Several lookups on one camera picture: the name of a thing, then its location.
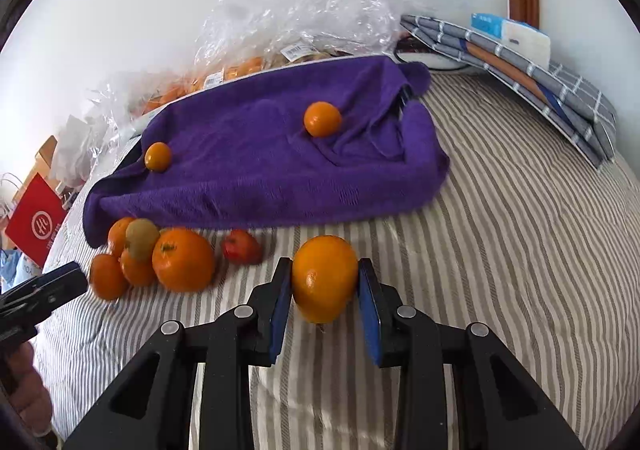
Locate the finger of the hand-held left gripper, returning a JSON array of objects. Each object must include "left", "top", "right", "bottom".
[{"left": 0, "top": 261, "right": 89, "bottom": 343}]

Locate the folded grey plaid cloth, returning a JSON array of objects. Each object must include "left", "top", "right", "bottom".
[{"left": 400, "top": 15, "right": 618, "bottom": 171}]

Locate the medium orange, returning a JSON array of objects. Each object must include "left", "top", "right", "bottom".
[{"left": 304, "top": 101, "right": 343, "bottom": 138}]

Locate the purple towel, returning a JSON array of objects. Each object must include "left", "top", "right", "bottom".
[{"left": 82, "top": 55, "right": 451, "bottom": 248}]

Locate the blue plastic bag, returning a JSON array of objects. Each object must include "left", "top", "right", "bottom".
[{"left": 0, "top": 250, "right": 43, "bottom": 291}]

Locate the red paper bag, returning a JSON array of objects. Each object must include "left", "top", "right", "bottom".
[{"left": 5, "top": 175, "right": 68, "bottom": 268}]

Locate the striped bed sheet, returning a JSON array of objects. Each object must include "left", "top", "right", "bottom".
[{"left": 35, "top": 65, "right": 640, "bottom": 450}]

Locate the blue white tissue pack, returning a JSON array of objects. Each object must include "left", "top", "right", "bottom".
[{"left": 470, "top": 12, "right": 551, "bottom": 68}]

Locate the person's left hand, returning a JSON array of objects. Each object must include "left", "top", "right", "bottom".
[{"left": 0, "top": 342, "right": 53, "bottom": 437}]

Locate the brown kiwi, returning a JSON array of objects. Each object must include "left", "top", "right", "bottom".
[{"left": 125, "top": 218, "right": 161, "bottom": 262}]

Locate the large clear plastic bag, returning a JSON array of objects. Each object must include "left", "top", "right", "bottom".
[{"left": 192, "top": 0, "right": 436, "bottom": 81}]

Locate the crumpled clear plastic bag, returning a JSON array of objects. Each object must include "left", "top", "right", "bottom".
[{"left": 52, "top": 70, "right": 201, "bottom": 186}]

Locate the small orange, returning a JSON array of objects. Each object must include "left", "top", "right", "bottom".
[
  {"left": 144, "top": 142, "right": 172, "bottom": 173},
  {"left": 120, "top": 250, "right": 157, "bottom": 287},
  {"left": 90, "top": 254, "right": 129, "bottom": 301},
  {"left": 107, "top": 217, "right": 137, "bottom": 258}
]

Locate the pile of bagged oranges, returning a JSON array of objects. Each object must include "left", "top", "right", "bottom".
[{"left": 135, "top": 55, "right": 266, "bottom": 116}]

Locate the large orange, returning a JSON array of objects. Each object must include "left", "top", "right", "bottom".
[
  {"left": 291, "top": 235, "right": 360, "bottom": 324},
  {"left": 152, "top": 227, "right": 216, "bottom": 293}
]

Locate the brown cardboard box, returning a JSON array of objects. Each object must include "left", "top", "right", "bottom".
[{"left": 35, "top": 135, "right": 58, "bottom": 176}]

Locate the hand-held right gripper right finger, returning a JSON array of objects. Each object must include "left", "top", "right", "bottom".
[{"left": 357, "top": 257, "right": 586, "bottom": 450}]

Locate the red apple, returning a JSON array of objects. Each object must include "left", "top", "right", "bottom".
[{"left": 222, "top": 229, "right": 264, "bottom": 265}]

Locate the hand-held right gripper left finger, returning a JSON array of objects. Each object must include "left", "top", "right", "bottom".
[{"left": 62, "top": 257, "right": 296, "bottom": 450}]

